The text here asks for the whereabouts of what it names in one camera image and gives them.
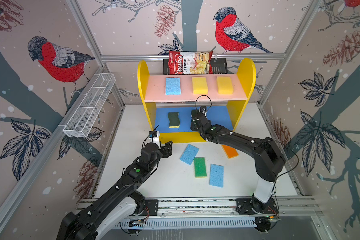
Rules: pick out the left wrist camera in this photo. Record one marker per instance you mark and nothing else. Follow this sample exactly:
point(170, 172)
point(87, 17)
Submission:
point(154, 137)

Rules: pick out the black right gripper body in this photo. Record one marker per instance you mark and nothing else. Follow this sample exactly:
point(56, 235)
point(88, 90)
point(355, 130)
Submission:
point(192, 127)

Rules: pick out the orange sponge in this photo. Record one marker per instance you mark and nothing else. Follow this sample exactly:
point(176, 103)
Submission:
point(230, 152)

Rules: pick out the yellow shelf with coloured boards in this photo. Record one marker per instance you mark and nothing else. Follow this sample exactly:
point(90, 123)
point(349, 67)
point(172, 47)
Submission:
point(225, 95)

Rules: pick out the yellow sponge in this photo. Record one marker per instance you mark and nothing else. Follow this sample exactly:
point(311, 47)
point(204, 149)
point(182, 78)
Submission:
point(200, 86)
point(225, 86)

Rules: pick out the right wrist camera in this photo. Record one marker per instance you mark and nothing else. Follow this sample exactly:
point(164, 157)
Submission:
point(203, 109)

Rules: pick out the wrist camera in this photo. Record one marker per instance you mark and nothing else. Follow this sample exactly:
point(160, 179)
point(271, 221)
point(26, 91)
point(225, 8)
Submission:
point(203, 109)
point(154, 137)

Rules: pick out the aluminium rail base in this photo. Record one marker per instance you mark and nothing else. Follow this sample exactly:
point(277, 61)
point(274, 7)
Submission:
point(218, 212)

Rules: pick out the blue sponge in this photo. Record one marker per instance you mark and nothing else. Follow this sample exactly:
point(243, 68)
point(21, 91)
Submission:
point(173, 86)
point(216, 176)
point(189, 154)

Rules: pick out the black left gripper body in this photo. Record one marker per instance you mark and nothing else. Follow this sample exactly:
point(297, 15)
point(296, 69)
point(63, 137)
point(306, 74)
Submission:
point(164, 149)

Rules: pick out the black wire basket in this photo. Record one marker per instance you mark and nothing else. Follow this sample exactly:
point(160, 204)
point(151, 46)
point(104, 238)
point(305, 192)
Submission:
point(219, 66)

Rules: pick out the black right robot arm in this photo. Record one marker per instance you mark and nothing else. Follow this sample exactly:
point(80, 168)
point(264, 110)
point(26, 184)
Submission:
point(269, 160)

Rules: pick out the dark green wavy sponge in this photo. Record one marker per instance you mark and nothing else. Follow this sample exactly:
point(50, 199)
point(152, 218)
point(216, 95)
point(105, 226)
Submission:
point(174, 120)

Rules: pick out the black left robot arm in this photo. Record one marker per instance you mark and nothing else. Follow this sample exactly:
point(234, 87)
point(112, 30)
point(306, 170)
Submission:
point(119, 202)

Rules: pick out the red cassava chips bag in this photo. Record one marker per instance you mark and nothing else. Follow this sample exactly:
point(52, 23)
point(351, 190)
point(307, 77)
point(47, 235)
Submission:
point(190, 63)

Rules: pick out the white wire mesh tray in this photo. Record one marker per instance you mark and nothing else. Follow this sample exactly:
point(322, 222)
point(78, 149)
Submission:
point(87, 112)

